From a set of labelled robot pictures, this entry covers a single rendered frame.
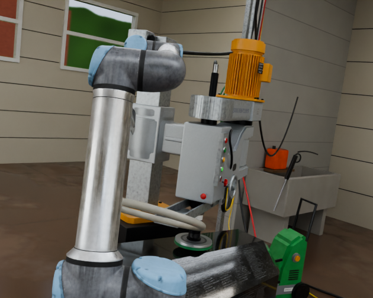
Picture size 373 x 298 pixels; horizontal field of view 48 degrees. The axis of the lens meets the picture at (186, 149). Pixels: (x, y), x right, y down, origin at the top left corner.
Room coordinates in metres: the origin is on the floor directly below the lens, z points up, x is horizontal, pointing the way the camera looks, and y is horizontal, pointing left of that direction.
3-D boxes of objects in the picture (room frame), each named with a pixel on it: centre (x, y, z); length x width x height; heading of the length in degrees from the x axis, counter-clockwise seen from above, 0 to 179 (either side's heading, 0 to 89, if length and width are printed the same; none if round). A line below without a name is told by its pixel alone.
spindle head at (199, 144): (2.39, -0.13, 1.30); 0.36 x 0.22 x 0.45; 160
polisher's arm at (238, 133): (2.67, -0.25, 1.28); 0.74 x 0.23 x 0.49; 160
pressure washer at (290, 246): (3.60, -1.00, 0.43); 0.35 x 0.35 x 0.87; 24
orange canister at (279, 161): (5.47, -1.22, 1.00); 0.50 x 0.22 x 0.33; 135
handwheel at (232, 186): (2.38, -0.26, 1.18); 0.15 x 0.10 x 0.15; 160
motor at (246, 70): (2.92, -0.35, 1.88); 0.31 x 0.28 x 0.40; 70
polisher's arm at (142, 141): (3.07, 0.10, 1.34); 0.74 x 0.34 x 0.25; 72
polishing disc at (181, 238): (2.31, -0.10, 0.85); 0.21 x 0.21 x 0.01
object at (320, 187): (5.41, -1.45, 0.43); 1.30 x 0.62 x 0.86; 135
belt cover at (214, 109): (2.64, -0.23, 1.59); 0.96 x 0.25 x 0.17; 160
